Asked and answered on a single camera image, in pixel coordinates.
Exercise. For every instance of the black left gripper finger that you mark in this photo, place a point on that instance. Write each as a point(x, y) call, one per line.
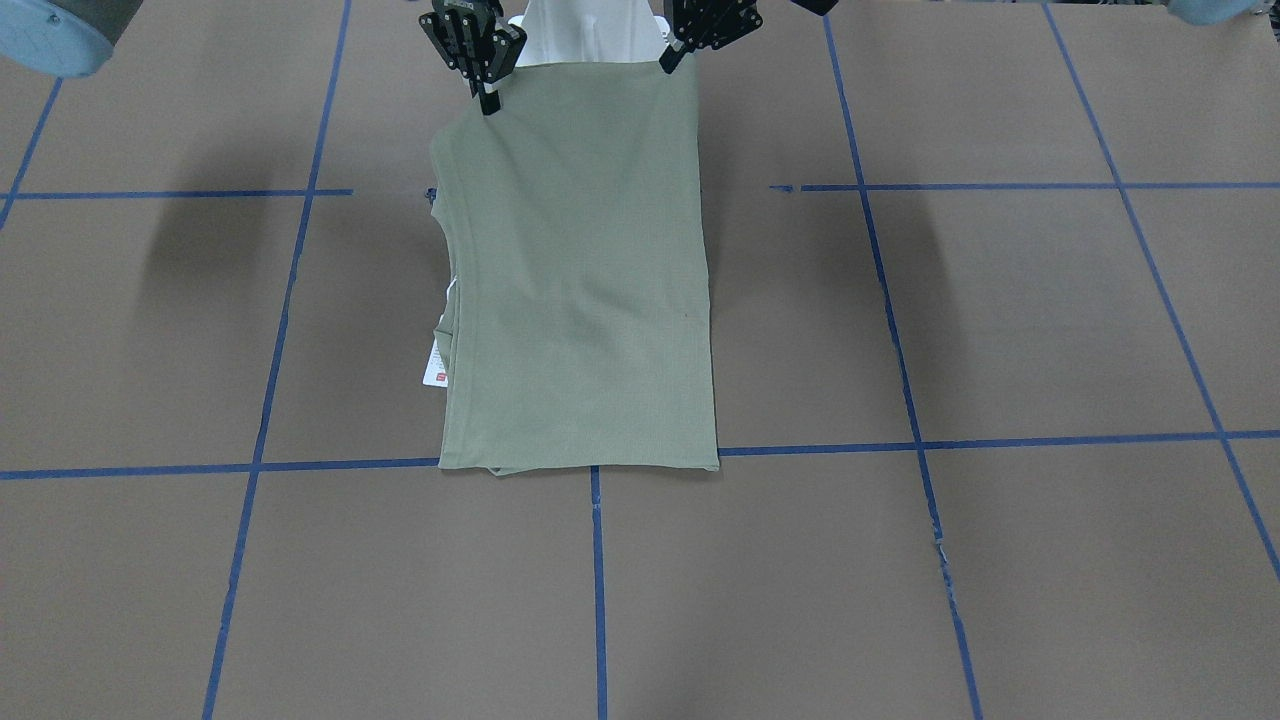
point(699, 25)

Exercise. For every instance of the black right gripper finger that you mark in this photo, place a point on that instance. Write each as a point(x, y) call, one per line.
point(474, 38)

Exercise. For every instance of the olive green long-sleeve shirt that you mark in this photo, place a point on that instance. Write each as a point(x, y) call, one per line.
point(576, 330)

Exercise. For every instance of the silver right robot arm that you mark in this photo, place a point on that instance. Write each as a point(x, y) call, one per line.
point(73, 39)

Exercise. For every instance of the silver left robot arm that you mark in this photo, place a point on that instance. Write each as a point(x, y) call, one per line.
point(1194, 13)

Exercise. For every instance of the white red garment hang tag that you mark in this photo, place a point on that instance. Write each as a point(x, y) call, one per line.
point(436, 368)

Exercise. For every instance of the white camera mast base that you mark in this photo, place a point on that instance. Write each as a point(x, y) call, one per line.
point(612, 32)

